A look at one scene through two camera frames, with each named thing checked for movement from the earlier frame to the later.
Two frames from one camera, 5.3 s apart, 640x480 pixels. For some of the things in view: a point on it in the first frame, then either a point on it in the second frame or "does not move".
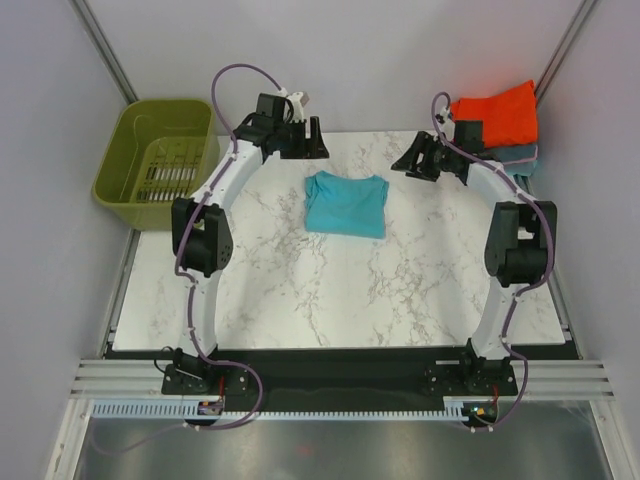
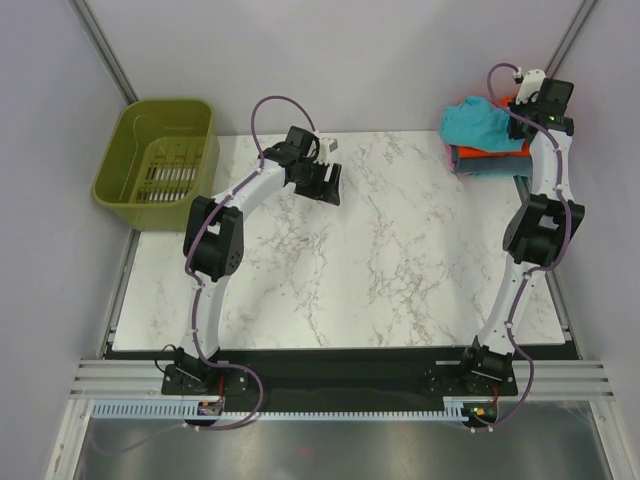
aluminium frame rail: (536, 380) does not move
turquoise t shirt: (345, 205) -> (478, 123)
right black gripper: (423, 144) -> (513, 131)
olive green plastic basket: (162, 149) does not move
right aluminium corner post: (564, 47) does not move
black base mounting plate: (340, 381) does not move
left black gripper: (307, 149) -> (324, 192)
